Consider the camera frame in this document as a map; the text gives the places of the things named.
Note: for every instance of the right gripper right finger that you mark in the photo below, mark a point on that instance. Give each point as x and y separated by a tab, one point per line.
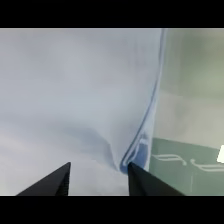
145	184

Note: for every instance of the light blue shirt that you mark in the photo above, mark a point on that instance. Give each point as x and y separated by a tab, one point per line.
76	100

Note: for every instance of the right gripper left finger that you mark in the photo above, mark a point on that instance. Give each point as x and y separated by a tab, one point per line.
55	184

